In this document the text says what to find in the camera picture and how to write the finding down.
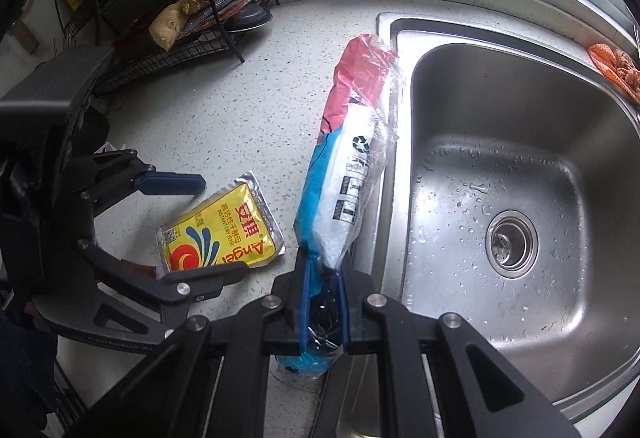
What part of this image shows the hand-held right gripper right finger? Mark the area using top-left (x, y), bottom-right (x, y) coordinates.
top-left (320, 268), bottom-right (581, 438)

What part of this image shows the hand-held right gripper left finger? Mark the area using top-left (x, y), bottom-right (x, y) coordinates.
top-left (75, 249), bottom-right (314, 438)

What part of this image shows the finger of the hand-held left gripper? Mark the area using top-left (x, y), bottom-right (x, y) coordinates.
top-left (75, 240), bottom-right (250, 320)
top-left (65, 148), bottom-right (207, 215)

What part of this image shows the yellow foil packet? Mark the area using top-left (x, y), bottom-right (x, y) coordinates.
top-left (157, 170), bottom-right (287, 280)

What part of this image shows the pink blue plastic bag package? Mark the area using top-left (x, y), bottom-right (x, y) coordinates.
top-left (275, 34), bottom-right (401, 380)

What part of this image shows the ginger root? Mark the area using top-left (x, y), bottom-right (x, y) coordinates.
top-left (148, 0), bottom-right (239, 52)

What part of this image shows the silver mesh pad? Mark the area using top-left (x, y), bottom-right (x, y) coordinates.
top-left (175, 0), bottom-right (242, 42)

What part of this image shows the sink drain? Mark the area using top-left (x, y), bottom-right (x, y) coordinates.
top-left (484, 210), bottom-right (540, 274)

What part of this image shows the dark round lid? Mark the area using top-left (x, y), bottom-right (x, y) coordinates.
top-left (225, 2), bottom-right (274, 34)

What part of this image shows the stainless steel sink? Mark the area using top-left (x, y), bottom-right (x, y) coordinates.
top-left (330, 11), bottom-right (640, 438)

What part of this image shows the orange mesh cloth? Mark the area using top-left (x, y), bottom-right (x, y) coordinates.
top-left (587, 43), bottom-right (640, 107)

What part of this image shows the black wire rack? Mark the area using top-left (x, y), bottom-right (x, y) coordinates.
top-left (52, 0), bottom-right (281, 95)

